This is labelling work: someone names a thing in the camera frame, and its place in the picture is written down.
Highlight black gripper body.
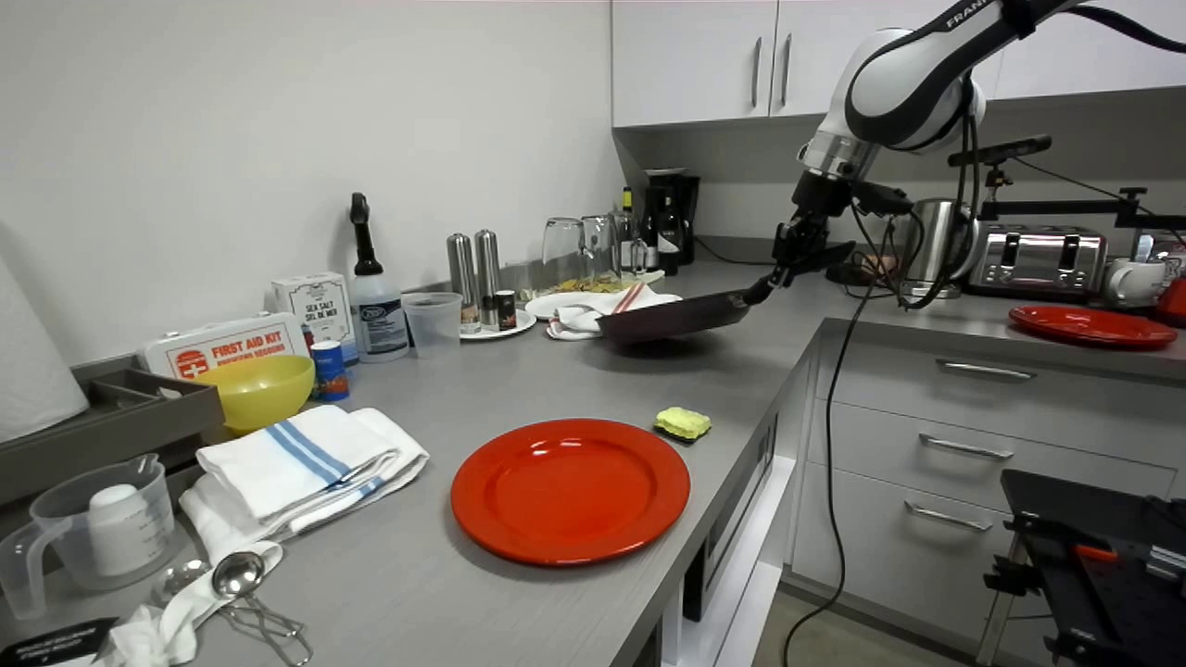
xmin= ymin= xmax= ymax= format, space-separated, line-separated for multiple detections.
xmin=774 ymin=169 xmax=865 ymax=271

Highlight dark frying pan black handle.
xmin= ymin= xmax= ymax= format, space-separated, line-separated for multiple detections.
xmin=596 ymin=266 xmax=791 ymax=352

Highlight black coffee maker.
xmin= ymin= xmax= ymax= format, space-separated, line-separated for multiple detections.
xmin=639 ymin=167 xmax=702 ymax=277

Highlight steel kettle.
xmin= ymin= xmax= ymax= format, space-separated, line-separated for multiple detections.
xmin=904 ymin=195 xmax=978 ymax=306

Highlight slim dark bottle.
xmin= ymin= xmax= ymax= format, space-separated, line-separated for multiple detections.
xmin=616 ymin=185 xmax=639 ymax=273

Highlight yellow sponge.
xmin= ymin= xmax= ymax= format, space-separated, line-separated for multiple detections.
xmin=652 ymin=404 xmax=715 ymax=446

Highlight upturned clear glass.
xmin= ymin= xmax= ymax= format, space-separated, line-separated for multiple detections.
xmin=578 ymin=213 xmax=618 ymax=282
xmin=538 ymin=214 xmax=584 ymax=289

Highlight colourful placemat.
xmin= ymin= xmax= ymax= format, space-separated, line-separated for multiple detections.
xmin=539 ymin=266 xmax=663 ymax=302

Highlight white upper cabinet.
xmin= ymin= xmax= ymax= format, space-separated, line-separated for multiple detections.
xmin=607 ymin=0 xmax=1186 ymax=131

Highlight white dinner plate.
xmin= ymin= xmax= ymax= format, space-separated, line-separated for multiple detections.
xmin=521 ymin=284 xmax=622 ymax=326

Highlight steel toaster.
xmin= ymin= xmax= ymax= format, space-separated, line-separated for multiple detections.
xmin=962 ymin=221 xmax=1110 ymax=302

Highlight small dark spice jar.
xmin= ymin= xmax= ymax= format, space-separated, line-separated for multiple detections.
xmin=487 ymin=284 xmax=521 ymax=335

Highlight steel shaker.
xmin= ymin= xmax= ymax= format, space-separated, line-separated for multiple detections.
xmin=443 ymin=229 xmax=478 ymax=326
xmin=474 ymin=225 xmax=508 ymax=326

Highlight red plate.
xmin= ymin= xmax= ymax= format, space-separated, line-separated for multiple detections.
xmin=447 ymin=414 xmax=694 ymax=570
xmin=1003 ymin=302 xmax=1179 ymax=355

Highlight small white plate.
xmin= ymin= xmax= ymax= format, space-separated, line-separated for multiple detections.
xmin=457 ymin=305 xmax=539 ymax=345

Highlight white mug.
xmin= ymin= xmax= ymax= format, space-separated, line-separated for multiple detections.
xmin=1103 ymin=255 xmax=1169 ymax=311

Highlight grey drawer cabinet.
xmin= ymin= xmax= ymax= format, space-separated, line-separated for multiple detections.
xmin=785 ymin=321 xmax=1186 ymax=661

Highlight translucent plastic cup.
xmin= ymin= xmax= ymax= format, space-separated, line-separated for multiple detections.
xmin=405 ymin=289 xmax=465 ymax=358

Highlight red pot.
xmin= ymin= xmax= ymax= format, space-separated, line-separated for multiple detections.
xmin=1153 ymin=271 xmax=1186 ymax=330

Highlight clear spray bottle black nozzle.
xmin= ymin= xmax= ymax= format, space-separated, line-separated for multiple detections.
xmin=343 ymin=189 xmax=413 ymax=365

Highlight black equipment stand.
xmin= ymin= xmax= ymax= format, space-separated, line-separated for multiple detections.
xmin=978 ymin=462 xmax=1186 ymax=667

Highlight small blue can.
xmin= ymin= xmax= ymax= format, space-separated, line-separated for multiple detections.
xmin=306 ymin=336 xmax=351 ymax=404

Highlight small white box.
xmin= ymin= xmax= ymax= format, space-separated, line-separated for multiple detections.
xmin=265 ymin=271 xmax=359 ymax=350

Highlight white towel blue stripes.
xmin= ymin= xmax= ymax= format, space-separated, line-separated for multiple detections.
xmin=193 ymin=402 xmax=434 ymax=537

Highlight white first aid box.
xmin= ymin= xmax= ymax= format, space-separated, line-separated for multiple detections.
xmin=137 ymin=306 xmax=309 ymax=383

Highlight crumpled white cloth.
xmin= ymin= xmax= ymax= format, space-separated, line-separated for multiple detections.
xmin=104 ymin=484 xmax=293 ymax=667

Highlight metal spoon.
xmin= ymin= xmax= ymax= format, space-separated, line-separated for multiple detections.
xmin=144 ymin=547 xmax=271 ymax=607

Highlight grey tray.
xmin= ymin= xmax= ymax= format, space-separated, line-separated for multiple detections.
xmin=0 ymin=352 xmax=229 ymax=513

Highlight small white cup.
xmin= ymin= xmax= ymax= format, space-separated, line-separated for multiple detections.
xmin=83 ymin=482 xmax=161 ymax=582

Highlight white paper towel roll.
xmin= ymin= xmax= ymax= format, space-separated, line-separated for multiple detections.
xmin=0 ymin=251 xmax=93 ymax=446

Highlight clear measuring cup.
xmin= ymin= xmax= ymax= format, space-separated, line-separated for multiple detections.
xmin=0 ymin=455 xmax=181 ymax=624

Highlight flat black object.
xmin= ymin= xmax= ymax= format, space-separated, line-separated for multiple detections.
xmin=0 ymin=612 xmax=119 ymax=667

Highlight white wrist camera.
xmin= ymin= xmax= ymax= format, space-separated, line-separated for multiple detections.
xmin=796 ymin=125 xmax=872 ymax=189

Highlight metal cabinet door handle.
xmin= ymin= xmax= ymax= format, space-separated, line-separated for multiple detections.
xmin=743 ymin=32 xmax=767 ymax=117
xmin=774 ymin=30 xmax=796 ymax=116

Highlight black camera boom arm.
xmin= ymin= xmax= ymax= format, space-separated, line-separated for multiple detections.
xmin=946 ymin=132 xmax=1186 ymax=234

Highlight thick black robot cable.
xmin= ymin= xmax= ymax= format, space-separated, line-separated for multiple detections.
xmin=779 ymin=0 xmax=1186 ymax=667

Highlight metal drawer handle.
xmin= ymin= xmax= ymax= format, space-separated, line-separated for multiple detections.
xmin=898 ymin=495 xmax=1001 ymax=537
xmin=914 ymin=431 xmax=1020 ymax=462
xmin=932 ymin=355 xmax=1037 ymax=387

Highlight metal wire whisk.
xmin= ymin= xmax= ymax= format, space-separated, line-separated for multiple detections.
xmin=218 ymin=593 xmax=317 ymax=667

